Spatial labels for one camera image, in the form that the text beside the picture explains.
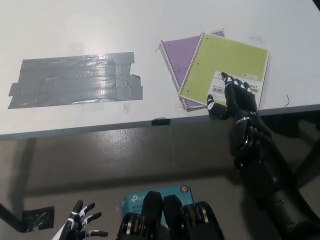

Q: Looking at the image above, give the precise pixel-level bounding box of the black table leg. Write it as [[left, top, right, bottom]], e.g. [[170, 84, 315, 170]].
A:
[[296, 139, 320, 191], [0, 201, 26, 227]]

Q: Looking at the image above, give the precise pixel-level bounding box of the green spiral notebook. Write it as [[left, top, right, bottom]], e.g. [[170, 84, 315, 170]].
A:
[[178, 31, 271, 112]]

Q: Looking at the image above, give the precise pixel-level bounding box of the purple spiral notebook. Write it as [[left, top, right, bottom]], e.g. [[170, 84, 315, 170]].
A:
[[158, 28, 226, 113]]

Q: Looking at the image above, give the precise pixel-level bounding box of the black tape strip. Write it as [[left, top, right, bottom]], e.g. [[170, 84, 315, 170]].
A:
[[151, 117, 171, 126]]

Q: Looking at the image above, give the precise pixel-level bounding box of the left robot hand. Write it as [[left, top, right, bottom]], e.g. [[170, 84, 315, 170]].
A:
[[51, 199, 109, 240]]

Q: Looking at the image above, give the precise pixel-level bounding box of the black floor tape patch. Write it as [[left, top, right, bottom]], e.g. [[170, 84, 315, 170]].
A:
[[21, 206, 55, 231]]

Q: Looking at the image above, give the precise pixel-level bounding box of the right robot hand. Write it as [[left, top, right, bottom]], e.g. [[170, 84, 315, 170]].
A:
[[206, 71, 259, 123]]

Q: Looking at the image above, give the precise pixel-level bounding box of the teal router box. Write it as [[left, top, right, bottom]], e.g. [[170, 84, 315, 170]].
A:
[[121, 184, 195, 226]]

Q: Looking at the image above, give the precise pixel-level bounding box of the grey duct tape patch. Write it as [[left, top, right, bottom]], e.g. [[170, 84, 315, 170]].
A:
[[7, 51, 144, 110]]

